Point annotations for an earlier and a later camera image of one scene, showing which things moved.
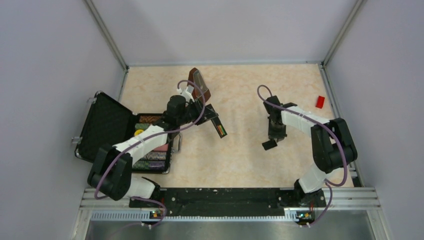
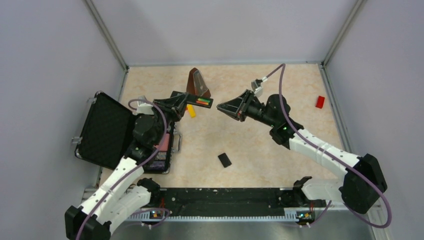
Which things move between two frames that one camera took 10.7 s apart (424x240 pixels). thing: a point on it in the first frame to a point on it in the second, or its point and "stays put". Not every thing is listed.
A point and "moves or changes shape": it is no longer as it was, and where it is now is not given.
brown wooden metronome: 195,76 stays put
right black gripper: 273,135 to 231,108
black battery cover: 269,144 to 224,160
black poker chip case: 108,123 stays put
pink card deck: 163,147 stays put
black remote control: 219,126 moves or changes shape
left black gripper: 208,113 to 174,106
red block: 320,102 stays put
